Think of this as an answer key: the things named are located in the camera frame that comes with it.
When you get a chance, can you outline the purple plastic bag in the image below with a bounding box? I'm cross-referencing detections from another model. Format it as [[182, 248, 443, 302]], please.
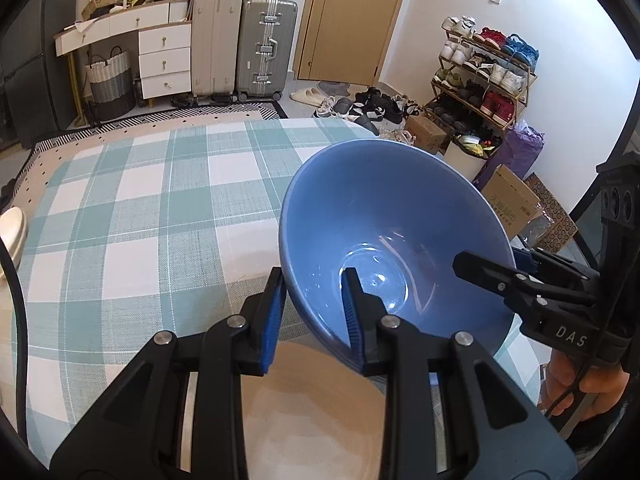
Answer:
[[475, 120, 546, 191]]

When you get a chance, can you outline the cream plate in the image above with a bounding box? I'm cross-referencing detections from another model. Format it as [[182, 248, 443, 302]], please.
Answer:
[[239, 341, 391, 480]]

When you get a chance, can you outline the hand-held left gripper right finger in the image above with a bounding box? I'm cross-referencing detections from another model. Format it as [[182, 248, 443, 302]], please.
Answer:
[[341, 266, 578, 480]]

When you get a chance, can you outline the white vanity desk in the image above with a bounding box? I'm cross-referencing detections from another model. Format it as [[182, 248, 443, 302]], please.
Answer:
[[54, 0, 193, 128]]

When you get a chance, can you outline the woven laundry basket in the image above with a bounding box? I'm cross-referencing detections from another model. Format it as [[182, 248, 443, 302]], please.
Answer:
[[84, 46, 138, 122]]

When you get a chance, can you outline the grey refrigerator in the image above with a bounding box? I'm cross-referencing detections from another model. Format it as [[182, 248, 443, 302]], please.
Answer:
[[0, 0, 81, 148]]

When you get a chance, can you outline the person's right hand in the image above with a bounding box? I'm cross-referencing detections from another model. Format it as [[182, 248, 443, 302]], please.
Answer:
[[544, 354, 629, 421]]

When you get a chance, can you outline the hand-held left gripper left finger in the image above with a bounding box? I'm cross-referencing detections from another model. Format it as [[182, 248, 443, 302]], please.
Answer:
[[50, 266, 287, 480]]

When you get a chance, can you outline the shoe rack with shoes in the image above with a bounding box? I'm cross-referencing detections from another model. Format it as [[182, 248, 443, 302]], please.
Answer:
[[425, 15, 541, 131]]

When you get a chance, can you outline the black cable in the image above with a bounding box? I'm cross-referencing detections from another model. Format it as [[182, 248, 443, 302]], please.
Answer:
[[0, 232, 33, 446]]

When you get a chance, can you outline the cat print cardboard box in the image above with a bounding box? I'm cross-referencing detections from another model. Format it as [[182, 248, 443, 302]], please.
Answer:
[[479, 164, 543, 241]]

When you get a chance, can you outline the wooden door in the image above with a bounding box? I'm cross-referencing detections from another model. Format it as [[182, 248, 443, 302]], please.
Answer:
[[292, 0, 416, 88]]

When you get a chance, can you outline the brown cardboard box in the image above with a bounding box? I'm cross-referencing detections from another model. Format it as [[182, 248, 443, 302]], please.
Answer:
[[404, 115, 448, 155]]

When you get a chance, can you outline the metal shoe rack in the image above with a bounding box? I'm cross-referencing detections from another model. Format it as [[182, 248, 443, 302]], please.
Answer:
[[424, 15, 541, 133]]

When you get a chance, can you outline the patterned brown paper bag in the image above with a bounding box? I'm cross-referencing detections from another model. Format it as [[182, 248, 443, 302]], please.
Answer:
[[522, 172, 578, 256]]

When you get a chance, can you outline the small cardboard box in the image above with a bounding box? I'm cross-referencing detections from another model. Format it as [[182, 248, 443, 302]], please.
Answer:
[[82, 0, 118, 18]]

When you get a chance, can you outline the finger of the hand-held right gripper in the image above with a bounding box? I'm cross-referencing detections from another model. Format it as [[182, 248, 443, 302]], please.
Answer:
[[452, 251, 599, 317], [512, 246, 601, 291]]

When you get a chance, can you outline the white trash bin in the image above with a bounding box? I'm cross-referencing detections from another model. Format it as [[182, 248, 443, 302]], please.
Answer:
[[442, 132, 501, 183]]

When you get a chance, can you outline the blue bowl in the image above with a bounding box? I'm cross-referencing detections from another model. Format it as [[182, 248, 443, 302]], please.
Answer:
[[278, 139, 516, 376]]

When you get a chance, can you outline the silver suitcase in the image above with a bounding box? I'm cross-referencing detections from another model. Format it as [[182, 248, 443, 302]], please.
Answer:
[[235, 0, 299, 102]]

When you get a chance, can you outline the small cream bowl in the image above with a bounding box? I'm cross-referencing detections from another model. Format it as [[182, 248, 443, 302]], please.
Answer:
[[0, 240, 26, 281]]

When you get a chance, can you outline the beige suitcase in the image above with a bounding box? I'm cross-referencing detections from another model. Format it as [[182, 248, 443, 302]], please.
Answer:
[[191, 0, 244, 103]]

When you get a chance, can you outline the pile of dark shoes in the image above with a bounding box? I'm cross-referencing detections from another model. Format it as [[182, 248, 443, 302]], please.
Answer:
[[290, 85, 426, 143]]

